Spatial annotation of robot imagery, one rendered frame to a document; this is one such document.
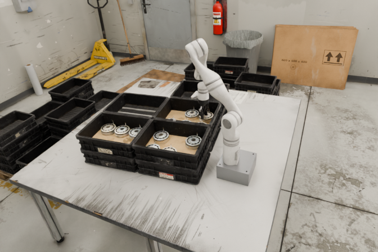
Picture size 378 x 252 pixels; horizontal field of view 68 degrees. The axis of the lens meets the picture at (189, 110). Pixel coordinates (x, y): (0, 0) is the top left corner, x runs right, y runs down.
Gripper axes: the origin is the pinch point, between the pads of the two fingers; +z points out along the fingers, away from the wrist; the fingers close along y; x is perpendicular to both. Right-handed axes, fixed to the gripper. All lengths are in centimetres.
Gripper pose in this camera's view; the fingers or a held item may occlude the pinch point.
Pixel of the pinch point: (203, 115)
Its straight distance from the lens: 194.4
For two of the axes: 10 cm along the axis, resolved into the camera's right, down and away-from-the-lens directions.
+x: -9.1, -1.7, 3.9
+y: 4.2, -5.0, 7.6
